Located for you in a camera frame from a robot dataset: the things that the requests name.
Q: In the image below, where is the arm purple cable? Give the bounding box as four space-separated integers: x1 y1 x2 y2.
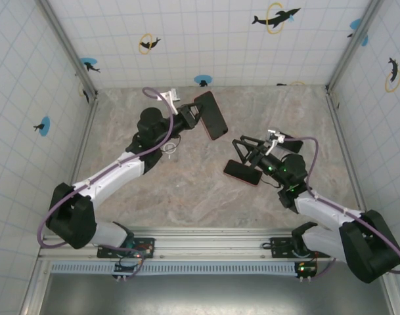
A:
37 86 177 279
283 136 400 282

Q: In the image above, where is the aluminium corner post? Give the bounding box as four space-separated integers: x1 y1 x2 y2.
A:
326 0 387 93
35 0 99 99

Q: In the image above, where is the pink phone case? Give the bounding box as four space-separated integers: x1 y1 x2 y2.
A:
192 90 230 142

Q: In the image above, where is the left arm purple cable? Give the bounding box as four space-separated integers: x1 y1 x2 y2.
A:
37 86 177 279

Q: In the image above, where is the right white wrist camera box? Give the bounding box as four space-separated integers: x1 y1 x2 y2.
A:
267 129 286 155

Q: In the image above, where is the white slotted cable duct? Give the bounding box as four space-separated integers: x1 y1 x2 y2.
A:
50 261 301 275

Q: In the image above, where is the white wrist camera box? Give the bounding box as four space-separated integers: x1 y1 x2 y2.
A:
158 87 183 116
267 129 286 155

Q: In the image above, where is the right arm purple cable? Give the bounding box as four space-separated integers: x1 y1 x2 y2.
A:
283 136 400 282

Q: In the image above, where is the grey metal sheet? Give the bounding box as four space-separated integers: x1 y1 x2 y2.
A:
38 272 396 315

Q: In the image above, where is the small black circuit board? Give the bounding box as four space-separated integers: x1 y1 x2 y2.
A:
112 261 144 280
294 261 318 280

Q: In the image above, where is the aluminium side rail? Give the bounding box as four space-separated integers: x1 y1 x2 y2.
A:
56 94 100 234
325 87 376 234

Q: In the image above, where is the long aluminium rail beam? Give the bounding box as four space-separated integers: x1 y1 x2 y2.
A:
37 228 397 263

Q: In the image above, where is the aluminium frame leg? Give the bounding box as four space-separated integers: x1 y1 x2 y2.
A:
378 261 400 315
20 261 55 315

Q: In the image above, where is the black phone red case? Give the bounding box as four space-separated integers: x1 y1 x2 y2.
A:
223 159 263 187

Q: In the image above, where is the large dolphin yellow ring sticker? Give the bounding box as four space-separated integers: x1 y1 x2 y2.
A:
251 2 301 35

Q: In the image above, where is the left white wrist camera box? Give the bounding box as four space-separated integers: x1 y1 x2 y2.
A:
158 87 183 116

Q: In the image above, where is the seal blue circle sticker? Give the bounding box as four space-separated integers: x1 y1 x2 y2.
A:
347 18 370 47
193 74 213 88
79 57 101 74
33 115 52 137

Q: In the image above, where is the black smartphone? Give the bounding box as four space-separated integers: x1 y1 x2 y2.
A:
280 132 305 154
223 159 263 187
193 91 229 142

